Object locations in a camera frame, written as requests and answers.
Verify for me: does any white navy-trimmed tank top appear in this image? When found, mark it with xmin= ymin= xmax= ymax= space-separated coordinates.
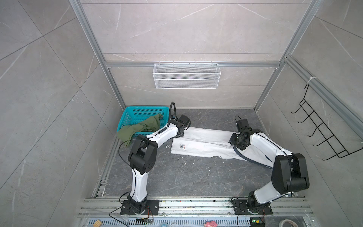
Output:
xmin=171 ymin=127 xmax=292 ymax=168

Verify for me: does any olive green tank top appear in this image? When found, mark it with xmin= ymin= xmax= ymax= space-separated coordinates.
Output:
xmin=117 ymin=113 xmax=163 ymax=146

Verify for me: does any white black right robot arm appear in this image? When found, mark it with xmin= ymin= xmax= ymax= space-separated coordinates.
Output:
xmin=229 ymin=116 xmax=310 ymax=214

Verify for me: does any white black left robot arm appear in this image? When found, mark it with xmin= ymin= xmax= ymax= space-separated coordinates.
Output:
xmin=126 ymin=102 xmax=191 ymax=214

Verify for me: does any teal plastic basket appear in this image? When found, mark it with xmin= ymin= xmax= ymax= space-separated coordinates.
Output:
xmin=117 ymin=106 xmax=169 ymax=140

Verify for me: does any green circuit board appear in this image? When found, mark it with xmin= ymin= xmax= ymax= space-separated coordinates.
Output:
xmin=250 ymin=218 xmax=265 ymax=227

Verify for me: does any pink small object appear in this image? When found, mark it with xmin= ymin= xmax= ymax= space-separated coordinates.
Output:
xmin=204 ymin=221 xmax=218 ymax=227

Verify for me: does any white tape roll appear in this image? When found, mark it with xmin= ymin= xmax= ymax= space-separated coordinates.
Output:
xmin=279 ymin=219 xmax=299 ymax=227

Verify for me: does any small wooden block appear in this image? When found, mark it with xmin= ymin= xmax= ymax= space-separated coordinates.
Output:
xmin=93 ymin=219 xmax=103 ymax=227

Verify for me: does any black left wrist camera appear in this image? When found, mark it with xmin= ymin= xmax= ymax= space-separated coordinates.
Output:
xmin=179 ymin=114 xmax=191 ymax=130

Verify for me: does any white wire mesh shelf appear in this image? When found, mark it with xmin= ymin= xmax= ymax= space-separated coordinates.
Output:
xmin=153 ymin=63 xmax=221 ymax=89

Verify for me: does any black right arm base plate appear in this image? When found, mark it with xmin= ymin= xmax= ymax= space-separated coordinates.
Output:
xmin=230 ymin=197 xmax=273 ymax=215

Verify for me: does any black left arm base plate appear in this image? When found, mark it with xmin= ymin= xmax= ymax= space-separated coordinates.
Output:
xmin=120 ymin=200 xmax=160 ymax=215

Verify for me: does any black wire hook rack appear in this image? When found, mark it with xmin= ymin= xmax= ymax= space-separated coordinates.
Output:
xmin=291 ymin=84 xmax=363 ymax=161

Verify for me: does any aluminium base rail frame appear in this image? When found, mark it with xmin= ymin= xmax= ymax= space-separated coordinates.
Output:
xmin=76 ymin=197 xmax=319 ymax=227

